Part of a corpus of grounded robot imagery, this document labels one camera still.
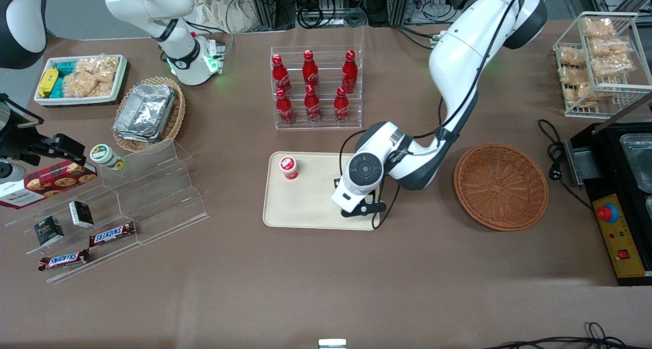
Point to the teal snack packet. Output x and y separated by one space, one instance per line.
57 87
66 66

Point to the beige crumpled cloth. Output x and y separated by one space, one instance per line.
224 10

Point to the beige plastic tray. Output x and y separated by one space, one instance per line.
305 201

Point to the aluminium foil tray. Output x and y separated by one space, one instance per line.
137 137
145 109

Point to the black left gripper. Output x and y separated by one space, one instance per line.
336 182

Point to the yellow snack packet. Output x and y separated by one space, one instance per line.
48 81

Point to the clear acrylic step shelf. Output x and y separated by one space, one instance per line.
163 196

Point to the red tartan cookie box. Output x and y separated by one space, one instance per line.
51 183

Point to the clear bag of rice crackers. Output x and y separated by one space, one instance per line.
99 66
84 85

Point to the green lid white jar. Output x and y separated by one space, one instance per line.
106 155

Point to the small black white box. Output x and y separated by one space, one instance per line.
81 214

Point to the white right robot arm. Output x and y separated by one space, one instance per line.
173 2

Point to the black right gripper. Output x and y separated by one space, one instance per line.
24 139

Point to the oval light wicker basket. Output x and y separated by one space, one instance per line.
178 109

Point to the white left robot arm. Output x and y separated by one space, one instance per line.
458 58

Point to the red white yogurt cup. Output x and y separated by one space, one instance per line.
289 167

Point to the clear acrylic bottle rack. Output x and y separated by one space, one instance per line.
326 119

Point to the white rectangular plastic bin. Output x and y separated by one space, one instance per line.
120 79

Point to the brown snickers bar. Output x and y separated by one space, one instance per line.
63 260
112 234

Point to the round brown wicker basket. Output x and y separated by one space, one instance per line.
501 186

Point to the clear bag of fried snacks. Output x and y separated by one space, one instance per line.
610 47
598 27
572 57
580 95
574 75
614 66

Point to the red cola bottle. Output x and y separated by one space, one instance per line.
280 75
310 70
284 108
312 105
341 107
349 72

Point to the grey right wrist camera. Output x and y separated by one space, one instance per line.
10 171

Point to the black appliance with steel pans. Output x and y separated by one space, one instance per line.
608 155

